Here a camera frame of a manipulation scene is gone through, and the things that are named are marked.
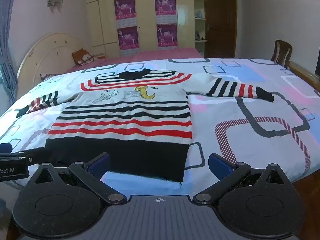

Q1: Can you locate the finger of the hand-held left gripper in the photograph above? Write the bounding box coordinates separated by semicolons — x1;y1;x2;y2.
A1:
14;147;48;166
0;142;13;154

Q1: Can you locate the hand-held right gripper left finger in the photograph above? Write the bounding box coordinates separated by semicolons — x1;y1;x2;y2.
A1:
27;152;128;205

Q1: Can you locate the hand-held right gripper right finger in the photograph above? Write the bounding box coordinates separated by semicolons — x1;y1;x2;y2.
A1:
192;152;293;205

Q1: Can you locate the striped knit sweater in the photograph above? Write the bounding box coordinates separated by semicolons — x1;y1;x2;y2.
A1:
15;68;275;185

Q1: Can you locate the square-patterned bed sheet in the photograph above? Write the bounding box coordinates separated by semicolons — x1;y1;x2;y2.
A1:
0;58;320;200

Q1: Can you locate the small patterned pillow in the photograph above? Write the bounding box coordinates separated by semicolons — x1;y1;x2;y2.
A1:
40;72;64;82

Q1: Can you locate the cream round headboard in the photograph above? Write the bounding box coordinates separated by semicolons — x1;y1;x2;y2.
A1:
16;32;87;100

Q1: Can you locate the blue-grey curtain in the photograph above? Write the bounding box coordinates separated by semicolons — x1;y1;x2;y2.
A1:
0;0;19;105

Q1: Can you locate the orange cushion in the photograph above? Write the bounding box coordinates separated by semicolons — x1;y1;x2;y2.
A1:
71;49;98;67

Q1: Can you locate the pink bed cover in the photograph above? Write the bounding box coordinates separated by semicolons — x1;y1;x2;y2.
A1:
66;47;204;74

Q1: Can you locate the wooden chair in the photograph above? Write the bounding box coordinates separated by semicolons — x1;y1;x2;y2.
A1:
270;39;292;68

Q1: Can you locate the cream corner shelf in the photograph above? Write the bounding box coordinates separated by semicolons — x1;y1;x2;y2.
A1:
193;0;208;55

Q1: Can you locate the dark wooden door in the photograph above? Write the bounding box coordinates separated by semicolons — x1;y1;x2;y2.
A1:
203;0;237;58

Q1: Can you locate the cream wardrobe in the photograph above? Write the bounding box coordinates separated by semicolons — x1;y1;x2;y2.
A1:
84;0;195;57

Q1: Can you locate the wooden bed frame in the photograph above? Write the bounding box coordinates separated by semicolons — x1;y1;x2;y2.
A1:
289;61;320;90

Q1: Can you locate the purple wall poster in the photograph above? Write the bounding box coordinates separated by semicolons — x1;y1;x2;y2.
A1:
156;24;178;48
117;26;139;57
154;0;177;25
114;0;137;28

